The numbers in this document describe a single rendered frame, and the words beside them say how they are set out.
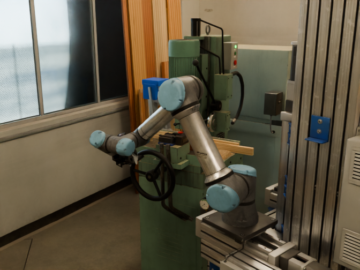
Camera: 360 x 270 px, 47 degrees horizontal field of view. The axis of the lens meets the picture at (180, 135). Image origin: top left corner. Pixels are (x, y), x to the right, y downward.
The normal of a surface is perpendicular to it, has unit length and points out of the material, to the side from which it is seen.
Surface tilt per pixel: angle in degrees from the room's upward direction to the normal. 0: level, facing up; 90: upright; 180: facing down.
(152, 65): 87
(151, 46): 87
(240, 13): 90
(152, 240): 90
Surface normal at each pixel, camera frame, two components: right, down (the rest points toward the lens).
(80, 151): 0.83, 0.15
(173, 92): -0.57, 0.11
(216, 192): -0.46, 0.35
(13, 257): 0.00, -0.96
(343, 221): -0.75, 0.18
